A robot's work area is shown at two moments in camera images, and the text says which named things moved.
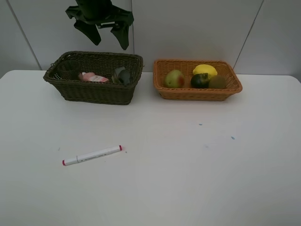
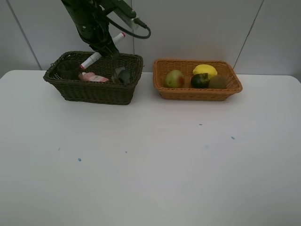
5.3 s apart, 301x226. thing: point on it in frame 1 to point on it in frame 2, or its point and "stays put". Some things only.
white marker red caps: x=91 y=155 to x=97 y=55
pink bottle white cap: x=91 y=76 stays put
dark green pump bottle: x=124 y=77 stays put
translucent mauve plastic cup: x=68 y=70 stays put
